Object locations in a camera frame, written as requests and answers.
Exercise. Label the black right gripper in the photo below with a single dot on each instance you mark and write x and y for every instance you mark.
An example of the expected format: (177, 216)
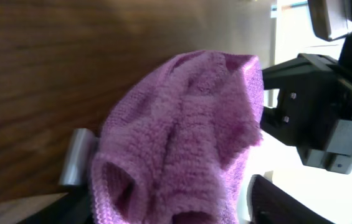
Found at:
(314, 111)

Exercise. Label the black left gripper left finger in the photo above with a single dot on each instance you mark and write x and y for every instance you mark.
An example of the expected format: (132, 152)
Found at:
(73, 208)

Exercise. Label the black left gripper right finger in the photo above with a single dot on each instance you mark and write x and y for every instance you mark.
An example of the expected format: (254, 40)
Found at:
(269, 204)

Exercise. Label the purple microfiber cloth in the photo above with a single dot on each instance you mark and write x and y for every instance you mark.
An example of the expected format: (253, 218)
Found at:
(174, 149)

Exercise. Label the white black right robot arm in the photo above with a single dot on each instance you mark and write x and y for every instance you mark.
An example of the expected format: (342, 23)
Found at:
(332, 20)

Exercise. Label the silver metal cylinder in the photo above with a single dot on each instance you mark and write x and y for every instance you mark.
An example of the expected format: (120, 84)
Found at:
(82, 147)

